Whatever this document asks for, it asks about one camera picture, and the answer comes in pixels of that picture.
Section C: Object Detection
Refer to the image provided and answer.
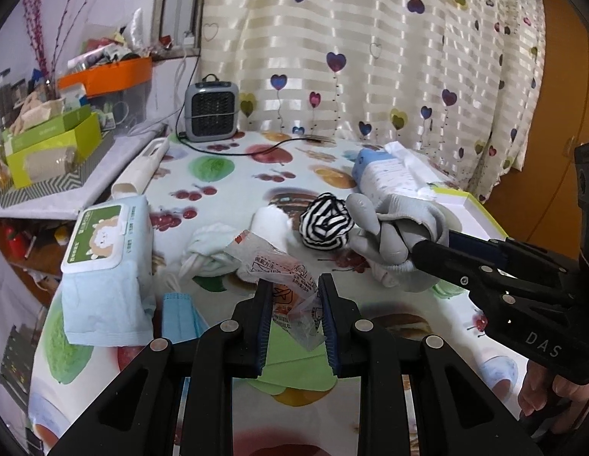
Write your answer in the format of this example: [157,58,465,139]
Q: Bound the green cleaning cloth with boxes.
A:
[249,323,338,395]

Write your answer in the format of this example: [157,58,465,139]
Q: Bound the blue face mask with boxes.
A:
[161,292,209,344]

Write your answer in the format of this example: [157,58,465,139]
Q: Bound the grey white sock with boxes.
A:
[346,193,449,292]

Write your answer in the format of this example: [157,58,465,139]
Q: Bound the crinkly plastic snack bag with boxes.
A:
[226,231,324,351]

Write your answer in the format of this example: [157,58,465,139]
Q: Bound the person's right hand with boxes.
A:
[518,360,589,427]

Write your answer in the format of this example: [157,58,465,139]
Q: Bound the white green-rimmed tray box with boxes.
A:
[433,187,507,240]

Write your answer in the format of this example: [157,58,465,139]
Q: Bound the white knotted cloth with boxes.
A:
[179,222,250,280]

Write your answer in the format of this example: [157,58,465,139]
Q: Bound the white tissue pack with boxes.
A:
[351,141,452,206]

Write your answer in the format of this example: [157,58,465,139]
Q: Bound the rolled black white sock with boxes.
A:
[298,193,354,251]

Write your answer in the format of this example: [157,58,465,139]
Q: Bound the white rolled towel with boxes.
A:
[250,205,291,251]

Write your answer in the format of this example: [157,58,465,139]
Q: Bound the wet wipes pack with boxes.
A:
[60,196,156,347]

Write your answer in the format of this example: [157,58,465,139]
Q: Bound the heart patterned curtain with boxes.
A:
[201,0,546,200]

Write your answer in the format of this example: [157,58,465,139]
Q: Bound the chevron patterned tray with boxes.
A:
[0,133,114,209]

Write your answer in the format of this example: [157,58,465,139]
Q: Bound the grey mini heater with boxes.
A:
[184,74,240,143]

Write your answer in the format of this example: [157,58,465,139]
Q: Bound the green cardboard box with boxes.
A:
[3,105,102,188]

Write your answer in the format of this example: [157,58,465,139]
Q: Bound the orange plastic bin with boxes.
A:
[57,57,152,97]

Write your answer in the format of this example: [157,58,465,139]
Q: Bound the purple dried flower branches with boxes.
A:
[21,0,92,80]

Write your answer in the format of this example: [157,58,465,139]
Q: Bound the black heater cable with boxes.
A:
[175,99,343,157]

